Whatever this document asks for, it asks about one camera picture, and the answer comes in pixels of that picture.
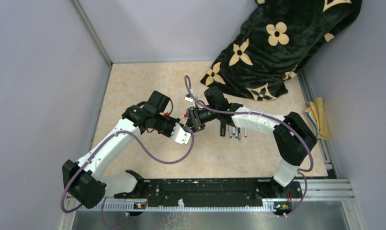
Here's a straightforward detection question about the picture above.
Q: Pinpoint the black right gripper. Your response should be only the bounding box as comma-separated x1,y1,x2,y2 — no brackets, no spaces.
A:
185,106,219,135

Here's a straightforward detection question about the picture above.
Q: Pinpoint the green black marker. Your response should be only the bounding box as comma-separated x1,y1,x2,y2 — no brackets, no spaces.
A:
220,123,227,137

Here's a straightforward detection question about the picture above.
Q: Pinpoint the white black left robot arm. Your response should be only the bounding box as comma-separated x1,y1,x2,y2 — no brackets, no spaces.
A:
60,91,191,213

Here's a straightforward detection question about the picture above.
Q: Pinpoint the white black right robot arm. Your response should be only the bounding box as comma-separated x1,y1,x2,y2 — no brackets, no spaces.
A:
185,87,317,197

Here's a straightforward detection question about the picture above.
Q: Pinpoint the black cream flower blanket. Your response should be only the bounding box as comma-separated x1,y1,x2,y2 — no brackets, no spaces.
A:
201,0,362,101

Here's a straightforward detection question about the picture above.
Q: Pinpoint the yellow blue folded cloth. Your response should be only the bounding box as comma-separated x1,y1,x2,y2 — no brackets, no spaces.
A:
304,97,330,141

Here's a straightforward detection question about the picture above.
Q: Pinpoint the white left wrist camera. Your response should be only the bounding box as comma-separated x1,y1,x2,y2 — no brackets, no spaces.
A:
170,123,191,144

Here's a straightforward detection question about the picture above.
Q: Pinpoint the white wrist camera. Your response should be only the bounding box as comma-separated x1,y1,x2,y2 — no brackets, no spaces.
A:
184,94,194,103
170,123,191,144

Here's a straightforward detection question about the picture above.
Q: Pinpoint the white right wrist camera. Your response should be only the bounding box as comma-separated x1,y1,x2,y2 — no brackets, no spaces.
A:
184,94,194,103

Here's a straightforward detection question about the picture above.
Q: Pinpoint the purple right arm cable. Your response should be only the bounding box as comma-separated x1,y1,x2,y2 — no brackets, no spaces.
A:
184,75,314,219

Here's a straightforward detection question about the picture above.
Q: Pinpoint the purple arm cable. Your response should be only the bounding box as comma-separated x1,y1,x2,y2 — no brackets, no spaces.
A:
184,75,314,219
60,130,195,230

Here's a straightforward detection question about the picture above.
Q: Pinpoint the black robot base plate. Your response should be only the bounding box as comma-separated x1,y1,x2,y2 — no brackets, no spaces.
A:
114,178,303,207

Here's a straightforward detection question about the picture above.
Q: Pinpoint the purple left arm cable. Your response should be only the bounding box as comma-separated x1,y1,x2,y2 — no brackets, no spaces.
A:
60,130,195,230

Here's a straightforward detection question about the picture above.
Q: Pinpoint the aluminium rail frame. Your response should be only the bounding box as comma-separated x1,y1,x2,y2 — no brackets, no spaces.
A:
59,177,364,230

